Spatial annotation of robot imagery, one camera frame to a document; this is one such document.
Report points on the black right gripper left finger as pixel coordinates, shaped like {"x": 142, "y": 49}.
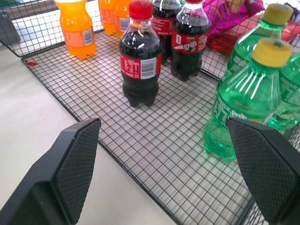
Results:
{"x": 70, "y": 168}

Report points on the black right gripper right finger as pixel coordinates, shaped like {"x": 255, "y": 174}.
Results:
{"x": 264, "y": 164}

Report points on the green soda bottle yellow cap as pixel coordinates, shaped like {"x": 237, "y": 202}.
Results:
{"x": 246, "y": 93}
{"x": 253, "y": 37}

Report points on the small red scrap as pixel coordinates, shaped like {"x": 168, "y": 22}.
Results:
{"x": 30, "y": 62}

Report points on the red snack bag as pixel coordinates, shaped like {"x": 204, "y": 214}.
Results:
{"x": 220, "y": 45}

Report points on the cola bottle with barcode label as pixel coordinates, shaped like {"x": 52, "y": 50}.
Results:
{"x": 140, "y": 47}

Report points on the orange soda bottle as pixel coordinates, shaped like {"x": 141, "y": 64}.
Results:
{"x": 106, "y": 16}
{"x": 77, "y": 28}
{"x": 122, "y": 14}

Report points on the magenta snack bag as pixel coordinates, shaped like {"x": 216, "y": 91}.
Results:
{"x": 225, "y": 16}

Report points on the cola bottle with red label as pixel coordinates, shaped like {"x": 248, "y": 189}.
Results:
{"x": 187, "y": 30}
{"x": 164, "y": 11}

